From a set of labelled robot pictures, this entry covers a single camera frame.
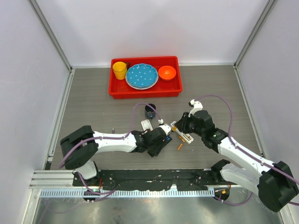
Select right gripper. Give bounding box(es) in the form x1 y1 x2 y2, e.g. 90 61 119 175
175 112 205 137

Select slim white remote control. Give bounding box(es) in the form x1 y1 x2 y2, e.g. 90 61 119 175
171 121 194 144

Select black remote control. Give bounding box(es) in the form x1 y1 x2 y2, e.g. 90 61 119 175
163 136 172 146

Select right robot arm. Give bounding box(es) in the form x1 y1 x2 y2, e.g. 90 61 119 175
174 110 299 212

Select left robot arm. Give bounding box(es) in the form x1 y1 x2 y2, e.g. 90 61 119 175
59 124 171 186

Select dark blue round cup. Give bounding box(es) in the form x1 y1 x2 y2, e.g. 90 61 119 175
144 104 156 119

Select orange bowl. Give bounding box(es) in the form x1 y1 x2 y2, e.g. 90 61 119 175
158 65 177 81

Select red plastic tray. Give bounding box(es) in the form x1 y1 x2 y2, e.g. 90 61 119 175
108 56 183 99

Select blue polka dot plate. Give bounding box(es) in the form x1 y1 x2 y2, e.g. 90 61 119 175
125 63 159 90

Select yellow ribbed cup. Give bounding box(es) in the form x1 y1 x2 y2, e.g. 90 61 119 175
112 62 130 80

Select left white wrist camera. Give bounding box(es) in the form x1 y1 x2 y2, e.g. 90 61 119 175
158 119 172 136

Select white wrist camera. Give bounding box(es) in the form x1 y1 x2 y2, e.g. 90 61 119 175
158 119 172 136
188 99 203 117

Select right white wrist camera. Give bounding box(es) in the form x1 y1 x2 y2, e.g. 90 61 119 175
188 99 203 117

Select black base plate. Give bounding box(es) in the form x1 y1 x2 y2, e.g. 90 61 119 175
85 169 228 191

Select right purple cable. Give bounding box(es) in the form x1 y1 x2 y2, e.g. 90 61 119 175
195 94 299 206

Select slotted cable duct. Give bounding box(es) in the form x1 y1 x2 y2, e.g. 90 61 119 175
39 188 215 198

